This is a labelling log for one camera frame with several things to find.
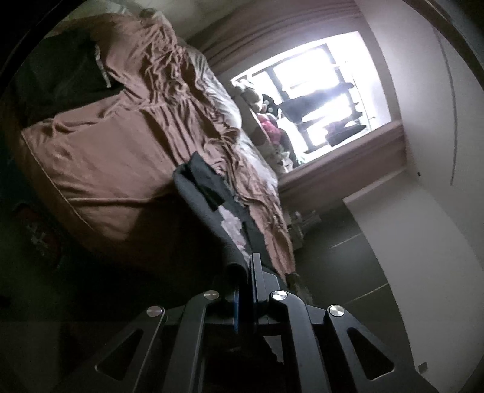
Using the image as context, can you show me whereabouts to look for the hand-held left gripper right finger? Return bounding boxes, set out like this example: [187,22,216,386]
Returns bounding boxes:
[250,254,439,393]

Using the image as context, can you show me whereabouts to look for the dark plush toy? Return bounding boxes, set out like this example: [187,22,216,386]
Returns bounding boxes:
[261,94,281,115]

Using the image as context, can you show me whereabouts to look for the folded black clothes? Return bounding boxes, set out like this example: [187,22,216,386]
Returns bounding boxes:
[21,28,126,126]

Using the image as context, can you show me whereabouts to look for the pink cloth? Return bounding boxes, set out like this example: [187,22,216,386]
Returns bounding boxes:
[259,114,281,143]

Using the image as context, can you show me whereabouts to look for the beige curtain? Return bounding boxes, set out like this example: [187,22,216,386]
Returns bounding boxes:
[195,0,361,63]
[278,120,408,199]

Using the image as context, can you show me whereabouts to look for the white nightstand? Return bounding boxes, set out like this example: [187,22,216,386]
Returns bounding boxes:
[286,211,315,248]

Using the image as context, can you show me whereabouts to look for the dark hanging coat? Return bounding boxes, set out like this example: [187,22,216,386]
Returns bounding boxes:
[282,92,330,122]

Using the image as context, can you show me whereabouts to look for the bed with brown sheet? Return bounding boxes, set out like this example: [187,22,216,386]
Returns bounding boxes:
[15,9,301,278]

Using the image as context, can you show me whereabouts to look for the beige teddy bear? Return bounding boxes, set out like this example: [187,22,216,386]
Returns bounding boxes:
[234,80,265,115]

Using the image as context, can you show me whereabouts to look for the window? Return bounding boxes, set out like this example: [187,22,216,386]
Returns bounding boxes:
[230,31,401,169]

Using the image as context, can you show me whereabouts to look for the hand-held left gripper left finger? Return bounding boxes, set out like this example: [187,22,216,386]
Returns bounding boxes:
[51,278,241,393]

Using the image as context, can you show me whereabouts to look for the short dark hanging garment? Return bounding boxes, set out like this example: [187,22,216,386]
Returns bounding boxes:
[327,124,364,147]

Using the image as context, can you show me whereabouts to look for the black t-shirt with white print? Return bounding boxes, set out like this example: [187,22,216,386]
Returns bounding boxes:
[173,152,299,295]

